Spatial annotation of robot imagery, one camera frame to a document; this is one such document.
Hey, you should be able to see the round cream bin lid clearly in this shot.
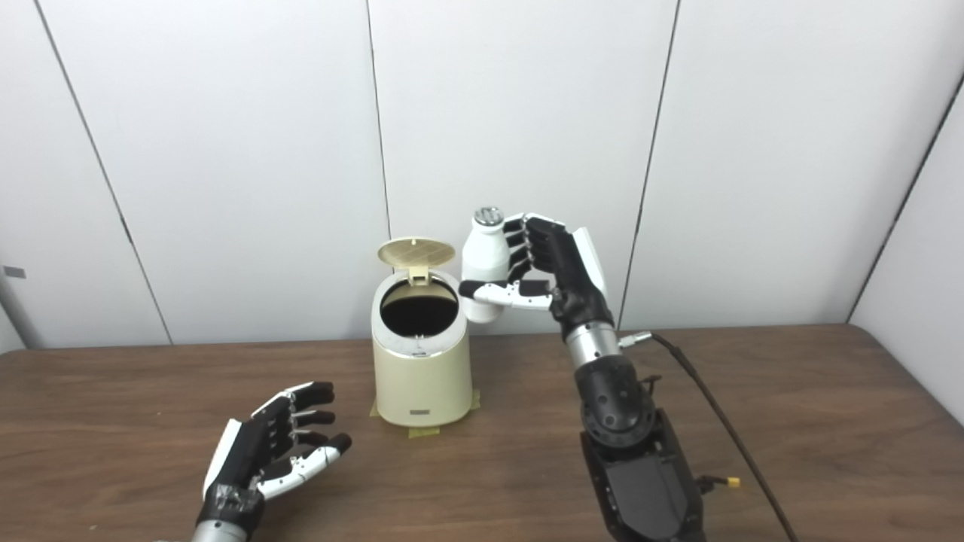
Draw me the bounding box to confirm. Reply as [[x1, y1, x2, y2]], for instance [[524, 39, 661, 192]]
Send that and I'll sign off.
[[377, 238, 456, 286]]

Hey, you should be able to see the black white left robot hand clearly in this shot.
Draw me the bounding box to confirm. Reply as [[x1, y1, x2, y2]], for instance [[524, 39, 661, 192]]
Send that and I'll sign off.
[[197, 381, 352, 528]]

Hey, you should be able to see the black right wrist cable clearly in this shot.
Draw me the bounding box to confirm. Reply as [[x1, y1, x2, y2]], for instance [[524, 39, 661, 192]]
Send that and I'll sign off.
[[619, 330, 800, 542]]

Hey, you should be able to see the small white plastic bottle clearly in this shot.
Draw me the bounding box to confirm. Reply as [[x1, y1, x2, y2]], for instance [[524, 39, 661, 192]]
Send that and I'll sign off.
[[460, 207, 508, 324]]

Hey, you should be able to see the cream-colored bin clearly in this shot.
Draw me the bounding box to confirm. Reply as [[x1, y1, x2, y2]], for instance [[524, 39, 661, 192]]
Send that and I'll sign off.
[[371, 238, 473, 428]]

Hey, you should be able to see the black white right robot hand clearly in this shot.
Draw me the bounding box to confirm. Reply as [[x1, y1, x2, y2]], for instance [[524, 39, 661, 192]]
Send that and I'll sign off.
[[459, 213, 615, 328]]

